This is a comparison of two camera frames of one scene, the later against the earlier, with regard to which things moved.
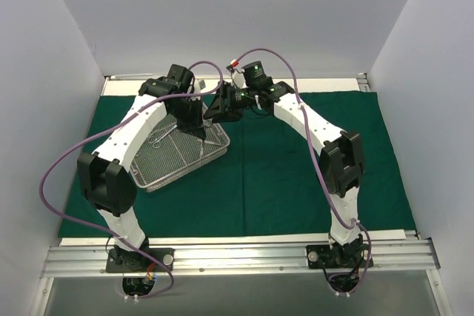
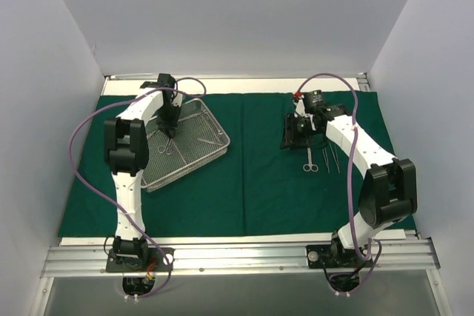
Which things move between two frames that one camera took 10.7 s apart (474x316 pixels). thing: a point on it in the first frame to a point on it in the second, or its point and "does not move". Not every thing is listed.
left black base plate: [134, 261] does not move
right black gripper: [222, 101] to [289, 131]
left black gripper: [192, 123] to [167, 123]
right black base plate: [352, 255] does not move
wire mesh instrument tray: [169, 153] does not move
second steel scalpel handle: [211, 141] does not move
